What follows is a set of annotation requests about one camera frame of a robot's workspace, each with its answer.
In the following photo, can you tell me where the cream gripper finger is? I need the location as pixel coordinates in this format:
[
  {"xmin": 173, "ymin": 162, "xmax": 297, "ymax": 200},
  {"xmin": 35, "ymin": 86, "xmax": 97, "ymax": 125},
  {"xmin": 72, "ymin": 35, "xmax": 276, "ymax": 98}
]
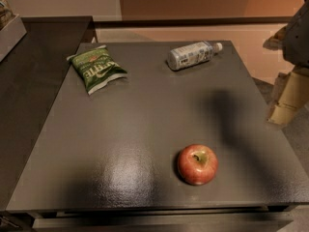
[{"xmin": 267, "ymin": 104, "xmax": 296, "ymax": 126}]

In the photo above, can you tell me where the green jalapeno chip bag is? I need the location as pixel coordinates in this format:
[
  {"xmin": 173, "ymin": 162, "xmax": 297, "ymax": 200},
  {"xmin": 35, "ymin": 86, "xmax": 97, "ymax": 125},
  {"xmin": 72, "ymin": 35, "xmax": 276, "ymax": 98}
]
[{"xmin": 67, "ymin": 45, "xmax": 127, "ymax": 96}]

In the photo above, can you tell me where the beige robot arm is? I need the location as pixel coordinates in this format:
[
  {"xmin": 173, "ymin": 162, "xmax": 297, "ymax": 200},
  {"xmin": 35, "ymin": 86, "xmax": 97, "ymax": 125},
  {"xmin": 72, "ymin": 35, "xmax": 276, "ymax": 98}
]
[{"xmin": 267, "ymin": 1, "xmax": 309, "ymax": 127}]

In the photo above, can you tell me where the red apple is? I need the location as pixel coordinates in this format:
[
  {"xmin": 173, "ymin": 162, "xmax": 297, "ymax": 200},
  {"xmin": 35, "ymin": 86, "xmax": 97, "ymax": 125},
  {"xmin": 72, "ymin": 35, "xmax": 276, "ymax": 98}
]
[{"xmin": 177, "ymin": 144, "xmax": 218, "ymax": 186}]

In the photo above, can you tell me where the clear plastic water bottle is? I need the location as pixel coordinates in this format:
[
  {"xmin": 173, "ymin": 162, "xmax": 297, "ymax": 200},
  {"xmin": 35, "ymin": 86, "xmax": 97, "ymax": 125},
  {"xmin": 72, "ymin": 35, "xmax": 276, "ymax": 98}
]
[{"xmin": 167, "ymin": 41, "xmax": 223, "ymax": 71}]

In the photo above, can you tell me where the dark side table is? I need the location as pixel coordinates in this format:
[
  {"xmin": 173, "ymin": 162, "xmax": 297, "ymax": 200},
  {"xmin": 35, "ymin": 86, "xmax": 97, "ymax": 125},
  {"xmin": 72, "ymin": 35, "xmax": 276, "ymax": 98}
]
[{"xmin": 0, "ymin": 16, "xmax": 96, "ymax": 213}]

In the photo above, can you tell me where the grey tray with snacks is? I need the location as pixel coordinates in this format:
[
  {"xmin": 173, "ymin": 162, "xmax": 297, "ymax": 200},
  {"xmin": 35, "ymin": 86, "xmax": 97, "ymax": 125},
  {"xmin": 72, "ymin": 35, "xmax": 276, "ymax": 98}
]
[{"xmin": 0, "ymin": 0, "xmax": 27, "ymax": 62}]

